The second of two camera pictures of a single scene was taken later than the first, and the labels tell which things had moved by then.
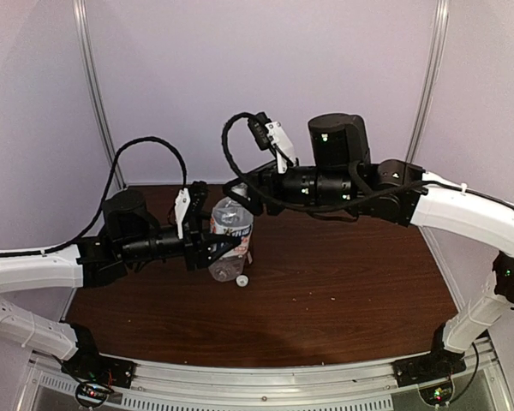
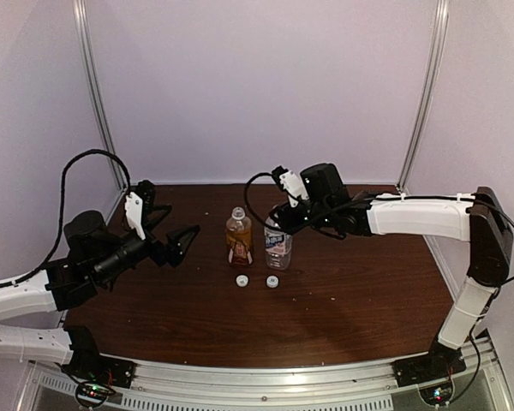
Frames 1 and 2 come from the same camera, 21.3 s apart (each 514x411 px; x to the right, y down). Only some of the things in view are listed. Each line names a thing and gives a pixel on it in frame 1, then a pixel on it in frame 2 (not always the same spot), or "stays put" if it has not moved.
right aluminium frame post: (439, 38) stays put
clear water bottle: (230, 216) → (277, 246)
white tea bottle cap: (242, 280) stays put
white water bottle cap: (241, 188) → (271, 281)
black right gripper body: (267, 177) → (294, 223)
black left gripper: (200, 252) → (171, 253)
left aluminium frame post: (82, 25) stays put
